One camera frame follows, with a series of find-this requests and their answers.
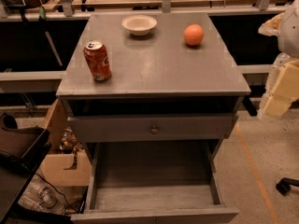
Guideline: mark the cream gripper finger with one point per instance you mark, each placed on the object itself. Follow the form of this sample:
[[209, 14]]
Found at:
[[282, 89]]

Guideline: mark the orange fruit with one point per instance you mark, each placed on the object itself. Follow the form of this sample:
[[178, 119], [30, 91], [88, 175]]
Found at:
[[193, 35]]

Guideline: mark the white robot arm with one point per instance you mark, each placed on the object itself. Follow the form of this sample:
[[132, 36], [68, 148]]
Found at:
[[285, 26]]

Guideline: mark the red coke can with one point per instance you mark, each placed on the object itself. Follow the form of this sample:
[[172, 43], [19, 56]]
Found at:
[[95, 53]]

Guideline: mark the black chair wheel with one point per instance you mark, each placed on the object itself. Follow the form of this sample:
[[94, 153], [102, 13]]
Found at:
[[285, 185]]

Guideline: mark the closed grey upper drawer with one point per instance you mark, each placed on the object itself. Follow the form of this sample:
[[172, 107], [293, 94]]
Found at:
[[125, 128]]

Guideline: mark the grey wooden cabinet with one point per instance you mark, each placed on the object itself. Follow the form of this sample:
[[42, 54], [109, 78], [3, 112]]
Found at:
[[158, 74]]

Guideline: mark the round brass drawer knob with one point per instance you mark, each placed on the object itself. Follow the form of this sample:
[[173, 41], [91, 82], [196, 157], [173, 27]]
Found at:
[[154, 129]]

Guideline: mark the white bowl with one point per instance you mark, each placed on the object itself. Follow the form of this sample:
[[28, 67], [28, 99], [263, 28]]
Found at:
[[139, 25]]

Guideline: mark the open grey bottom drawer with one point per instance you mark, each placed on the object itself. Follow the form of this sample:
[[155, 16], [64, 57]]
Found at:
[[154, 183]]

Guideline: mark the cardboard box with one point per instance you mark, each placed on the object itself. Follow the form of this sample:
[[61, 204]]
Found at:
[[58, 167]]

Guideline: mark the clear plastic bottles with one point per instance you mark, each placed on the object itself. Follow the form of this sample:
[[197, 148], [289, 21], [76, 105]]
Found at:
[[39, 196]]

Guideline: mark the black bin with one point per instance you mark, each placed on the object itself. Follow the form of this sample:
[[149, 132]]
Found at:
[[20, 148]]

